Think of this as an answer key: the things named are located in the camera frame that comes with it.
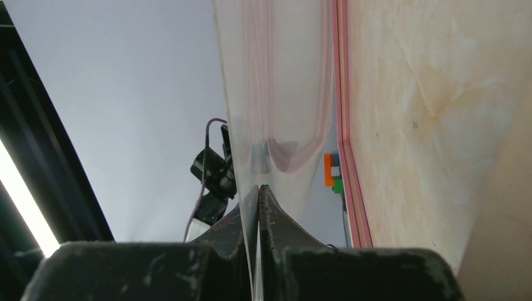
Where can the colourful toy bricks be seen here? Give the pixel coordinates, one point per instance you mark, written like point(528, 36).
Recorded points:
point(332, 172)

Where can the grey building baseplate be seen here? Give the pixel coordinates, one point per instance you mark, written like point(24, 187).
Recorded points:
point(346, 223)

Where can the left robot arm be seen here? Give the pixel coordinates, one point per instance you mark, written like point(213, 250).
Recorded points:
point(218, 184)

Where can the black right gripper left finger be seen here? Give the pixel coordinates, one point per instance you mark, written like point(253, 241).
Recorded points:
point(214, 266)

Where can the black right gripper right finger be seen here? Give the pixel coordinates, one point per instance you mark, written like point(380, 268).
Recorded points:
point(296, 266)

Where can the pink wooden picture frame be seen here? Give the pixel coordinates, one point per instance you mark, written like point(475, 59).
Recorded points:
point(358, 231)

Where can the clear acrylic sheet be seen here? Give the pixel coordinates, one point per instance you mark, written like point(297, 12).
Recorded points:
point(277, 63)

